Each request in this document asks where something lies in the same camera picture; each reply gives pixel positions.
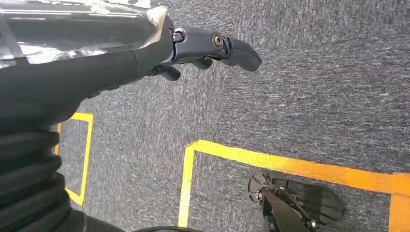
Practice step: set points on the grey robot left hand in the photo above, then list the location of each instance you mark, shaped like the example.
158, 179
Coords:
64, 80

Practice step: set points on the ribbed robot left arm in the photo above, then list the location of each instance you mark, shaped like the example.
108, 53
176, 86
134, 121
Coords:
25, 179

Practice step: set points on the yellow floor tape square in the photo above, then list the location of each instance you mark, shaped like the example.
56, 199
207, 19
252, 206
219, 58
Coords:
87, 153
288, 164

